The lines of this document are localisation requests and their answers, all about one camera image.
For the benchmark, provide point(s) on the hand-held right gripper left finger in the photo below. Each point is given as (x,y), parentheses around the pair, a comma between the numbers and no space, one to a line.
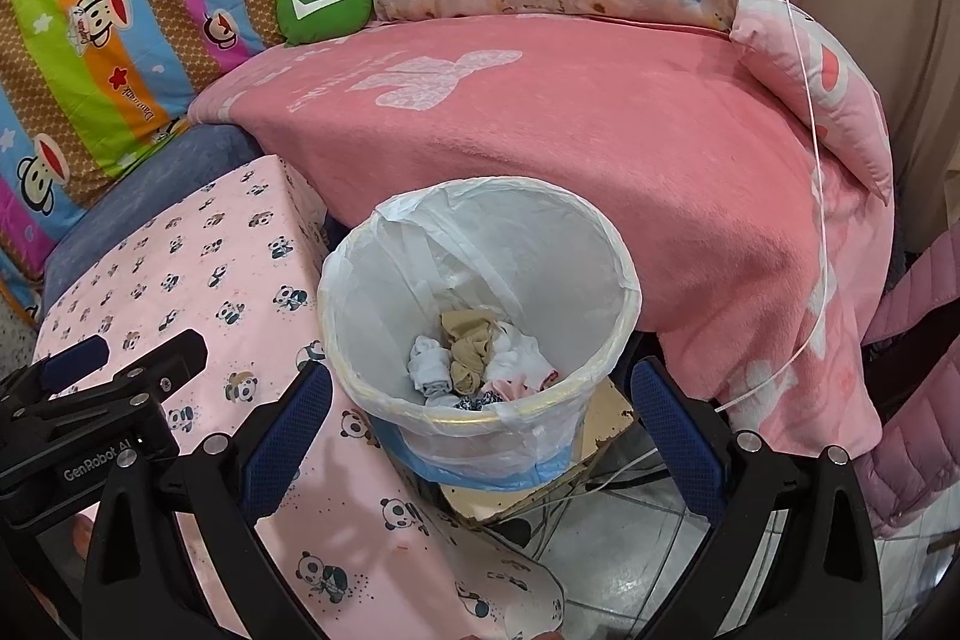
(289,437)

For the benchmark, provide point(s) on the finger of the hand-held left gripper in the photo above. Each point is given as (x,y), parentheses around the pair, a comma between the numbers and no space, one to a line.
(165,362)
(75,359)

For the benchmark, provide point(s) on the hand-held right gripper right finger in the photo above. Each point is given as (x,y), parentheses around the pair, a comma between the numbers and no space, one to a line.
(679,437)

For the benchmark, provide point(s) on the grey sock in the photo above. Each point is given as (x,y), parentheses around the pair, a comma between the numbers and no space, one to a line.
(429,366)

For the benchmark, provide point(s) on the white sock with red toe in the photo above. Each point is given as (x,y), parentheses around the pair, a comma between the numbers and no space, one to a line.
(525,355)

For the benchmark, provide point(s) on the dark patterned cloth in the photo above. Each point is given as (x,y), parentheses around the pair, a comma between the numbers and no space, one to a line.
(480,401)

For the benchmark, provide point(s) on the white lined waste bin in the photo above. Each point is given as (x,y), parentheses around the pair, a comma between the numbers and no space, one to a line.
(525,250)

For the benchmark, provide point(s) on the person's left hand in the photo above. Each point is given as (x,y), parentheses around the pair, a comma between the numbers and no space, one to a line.
(79,535)

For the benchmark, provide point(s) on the cardboard box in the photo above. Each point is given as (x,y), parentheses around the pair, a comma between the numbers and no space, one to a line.
(604,415)

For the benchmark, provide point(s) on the pink panda print cloth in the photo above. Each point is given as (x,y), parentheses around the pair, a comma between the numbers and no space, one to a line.
(187,280)

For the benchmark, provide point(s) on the blue grey cushion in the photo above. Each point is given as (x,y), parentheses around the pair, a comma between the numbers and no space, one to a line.
(150,197)

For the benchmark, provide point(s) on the blue plastic bag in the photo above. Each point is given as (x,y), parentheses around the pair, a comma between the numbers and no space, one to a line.
(480,471)

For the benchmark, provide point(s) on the pink puffer jacket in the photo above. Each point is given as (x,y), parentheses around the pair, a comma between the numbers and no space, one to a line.
(922,347)

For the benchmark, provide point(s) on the pink blanket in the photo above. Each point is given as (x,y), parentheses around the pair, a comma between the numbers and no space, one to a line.
(600,160)

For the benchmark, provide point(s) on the colourful striped monkey pillow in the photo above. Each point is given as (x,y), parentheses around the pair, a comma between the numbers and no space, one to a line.
(112,10)

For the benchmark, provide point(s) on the pink white pillow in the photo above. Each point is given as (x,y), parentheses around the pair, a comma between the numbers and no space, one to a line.
(825,85)

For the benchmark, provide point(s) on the green round pillow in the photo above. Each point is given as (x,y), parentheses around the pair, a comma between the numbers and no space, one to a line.
(322,6)

